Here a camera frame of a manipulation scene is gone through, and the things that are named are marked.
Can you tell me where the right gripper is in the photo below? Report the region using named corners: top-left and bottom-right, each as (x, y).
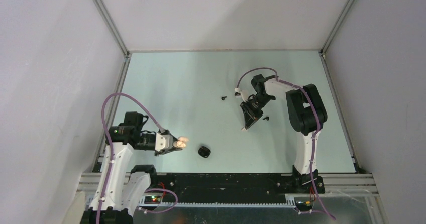
top-left (240, 94), bottom-right (274, 129)

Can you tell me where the beige earbud charging case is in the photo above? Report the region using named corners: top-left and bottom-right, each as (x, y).
top-left (173, 136), bottom-right (189, 149)

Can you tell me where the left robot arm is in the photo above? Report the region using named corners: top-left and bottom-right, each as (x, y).
top-left (81, 112), bottom-right (189, 223)

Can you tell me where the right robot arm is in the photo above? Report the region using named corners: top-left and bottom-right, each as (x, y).
top-left (235, 74), bottom-right (328, 195)

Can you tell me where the black earbud charging case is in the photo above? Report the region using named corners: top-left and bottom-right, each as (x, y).
top-left (197, 145), bottom-right (211, 158)

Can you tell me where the left controller board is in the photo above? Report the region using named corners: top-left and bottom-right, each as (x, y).
top-left (143, 195), bottom-right (163, 205)

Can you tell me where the controller board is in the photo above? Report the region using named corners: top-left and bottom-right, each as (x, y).
top-left (143, 195), bottom-right (163, 205)
top-left (294, 200), bottom-right (314, 214)

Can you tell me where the right controller board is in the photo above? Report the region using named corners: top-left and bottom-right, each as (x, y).
top-left (294, 200), bottom-right (314, 214)

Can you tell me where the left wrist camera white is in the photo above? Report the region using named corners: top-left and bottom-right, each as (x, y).
top-left (155, 130), bottom-right (174, 152)

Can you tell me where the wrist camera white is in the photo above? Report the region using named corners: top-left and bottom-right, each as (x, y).
top-left (234, 87), bottom-right (250, 102)
top-left (155, 130), bottom-right (174, 152)

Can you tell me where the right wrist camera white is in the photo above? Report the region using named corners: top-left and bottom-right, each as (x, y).
top-left (234, 87), bottom-right (250, 102)

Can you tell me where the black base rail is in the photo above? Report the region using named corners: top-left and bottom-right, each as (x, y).
top-left (151, 173), bottom-right (325, 204)

